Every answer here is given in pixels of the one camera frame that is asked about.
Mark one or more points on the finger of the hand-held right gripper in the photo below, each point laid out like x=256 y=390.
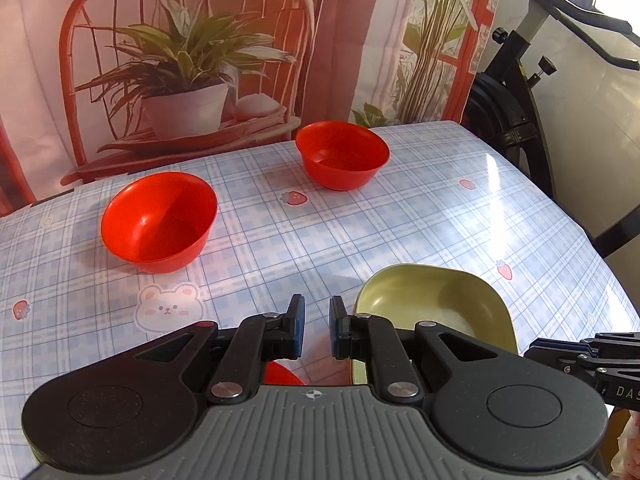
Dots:
x=590 y=362
x=560 y=345

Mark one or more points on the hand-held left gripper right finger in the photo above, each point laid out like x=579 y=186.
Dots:
x=336 y=329

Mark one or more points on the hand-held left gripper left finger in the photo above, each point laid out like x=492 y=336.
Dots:
x=298 y=327

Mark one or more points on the red plastic bowl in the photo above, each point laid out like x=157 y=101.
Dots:
x=342 y=155
x=157 y=222
x=282 y=374

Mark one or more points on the pale green plate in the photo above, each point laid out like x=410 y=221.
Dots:
x=430 y=295

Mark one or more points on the black exercise bike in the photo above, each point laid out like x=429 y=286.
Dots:
x=505 y=125

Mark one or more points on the printed chair and plant backdrop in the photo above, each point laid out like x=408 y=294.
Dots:
x=310 y=35

